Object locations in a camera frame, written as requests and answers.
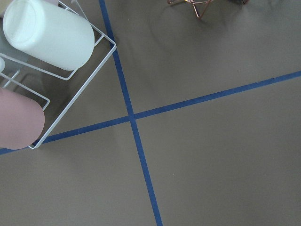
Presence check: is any pink cup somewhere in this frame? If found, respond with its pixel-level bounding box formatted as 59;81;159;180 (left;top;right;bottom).
0;88;45;150

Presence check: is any white cup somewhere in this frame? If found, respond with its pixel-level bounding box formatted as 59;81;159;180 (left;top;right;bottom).
3;0;95;71

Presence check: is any copper wire bottle rack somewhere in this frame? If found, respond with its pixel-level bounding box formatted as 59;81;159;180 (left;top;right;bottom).
166;0;250;19

